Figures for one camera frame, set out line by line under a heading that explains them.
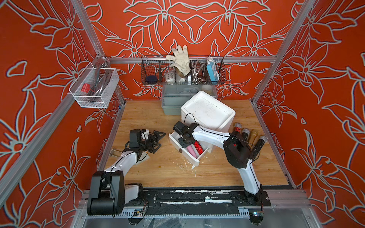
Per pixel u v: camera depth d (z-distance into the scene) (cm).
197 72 83
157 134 78
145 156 74
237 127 99
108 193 41
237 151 52
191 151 86
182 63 90
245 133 95
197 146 90
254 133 95
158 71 101
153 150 81
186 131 68
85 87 71
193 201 73
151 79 97
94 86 76
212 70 86
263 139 92
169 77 93
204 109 83
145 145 73
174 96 95
